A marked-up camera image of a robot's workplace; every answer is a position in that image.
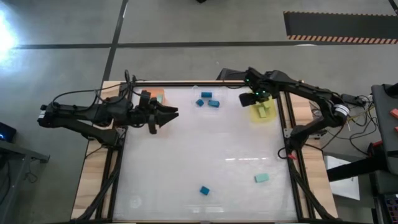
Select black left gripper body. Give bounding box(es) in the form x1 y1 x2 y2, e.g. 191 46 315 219
129 90 159 128

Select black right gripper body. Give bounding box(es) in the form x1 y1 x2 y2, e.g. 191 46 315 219
244 67 282 99

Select orange translucent bin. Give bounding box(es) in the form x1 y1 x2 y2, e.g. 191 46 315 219
139 88 166 108

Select yellow translucent bin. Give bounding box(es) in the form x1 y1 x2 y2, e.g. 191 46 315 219
248 93 278 123

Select clear plastic bin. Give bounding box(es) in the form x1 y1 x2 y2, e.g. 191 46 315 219
192 85 229 114

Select white work surface sheet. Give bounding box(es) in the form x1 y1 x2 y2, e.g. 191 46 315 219
113 85 299 222

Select black power adapter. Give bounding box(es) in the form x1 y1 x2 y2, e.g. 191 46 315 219
340 93 366 107

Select black hazard-striped floor mat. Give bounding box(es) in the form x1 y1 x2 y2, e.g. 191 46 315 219
282 11 398 45

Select black stand leg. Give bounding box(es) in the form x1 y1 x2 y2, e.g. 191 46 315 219
326 155 389 183

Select white paper sheet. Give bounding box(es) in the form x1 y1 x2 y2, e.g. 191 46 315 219
323 154 361 202

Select grey desk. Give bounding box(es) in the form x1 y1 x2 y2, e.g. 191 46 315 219
0 139 50 224

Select black cart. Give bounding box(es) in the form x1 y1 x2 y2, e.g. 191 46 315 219
369 83 398 175

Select black computer with blue lights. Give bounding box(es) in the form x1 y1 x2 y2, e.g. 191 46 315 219
0 121 17 144

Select backlit keyboard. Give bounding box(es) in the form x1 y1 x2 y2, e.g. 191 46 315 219
382 194 398 224

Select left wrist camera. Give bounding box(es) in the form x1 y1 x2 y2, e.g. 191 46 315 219
147 114 158 135

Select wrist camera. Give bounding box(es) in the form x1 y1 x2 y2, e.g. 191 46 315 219
238 92 261 108
147 114 158 135

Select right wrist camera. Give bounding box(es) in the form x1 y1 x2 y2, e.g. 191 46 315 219
238 92 261 108

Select black aluminium table frame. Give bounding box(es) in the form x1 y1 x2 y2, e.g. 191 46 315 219
95 81 330 222

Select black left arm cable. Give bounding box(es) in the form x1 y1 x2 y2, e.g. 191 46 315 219
51 70 137 106

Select tangled floor cables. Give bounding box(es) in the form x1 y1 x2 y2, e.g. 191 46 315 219
320 96 383 156

